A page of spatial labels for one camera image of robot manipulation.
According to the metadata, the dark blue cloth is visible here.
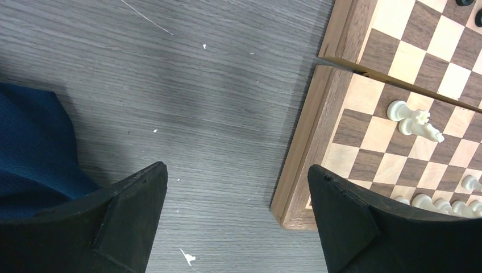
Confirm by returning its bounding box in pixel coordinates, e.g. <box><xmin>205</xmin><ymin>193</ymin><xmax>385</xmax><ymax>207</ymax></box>
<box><xmin>1</xmin><ymin>83</ymin><xmax>100</xmax><ymax>220</ymax></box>

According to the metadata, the wooden chess board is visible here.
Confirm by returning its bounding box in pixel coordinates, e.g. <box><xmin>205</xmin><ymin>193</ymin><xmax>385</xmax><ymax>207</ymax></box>
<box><xmin>271</xmin><ymin>1</ymin><xmax>481</xmax><ymax>230</ymax></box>

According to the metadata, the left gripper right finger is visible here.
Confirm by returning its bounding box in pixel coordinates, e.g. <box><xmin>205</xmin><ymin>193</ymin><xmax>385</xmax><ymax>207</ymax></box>
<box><xmin>308</xmin><ymin>165</ymin><xmax>481</xmax><ymax>272</ymax></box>

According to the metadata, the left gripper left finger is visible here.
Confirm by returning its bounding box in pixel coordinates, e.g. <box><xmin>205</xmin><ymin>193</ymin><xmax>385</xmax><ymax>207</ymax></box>
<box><xmin>1</xmin><ymin>162</ymin><xmax>168</xmax><ymax>272</ymax></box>

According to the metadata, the white rook chess piece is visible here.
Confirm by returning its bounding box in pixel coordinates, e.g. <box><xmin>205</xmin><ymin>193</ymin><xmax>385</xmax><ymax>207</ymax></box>
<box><xmin>387</xmin><ymin>100</ymin><xmax>431</xmax><ymax>125</ymax></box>

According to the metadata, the white knight chess piece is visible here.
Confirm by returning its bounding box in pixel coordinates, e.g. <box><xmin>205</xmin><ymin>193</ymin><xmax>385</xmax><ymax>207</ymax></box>
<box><xmin>398</xmin><ymin>118</ymin><xmax>445</xmax><ymax>143</ymax></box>

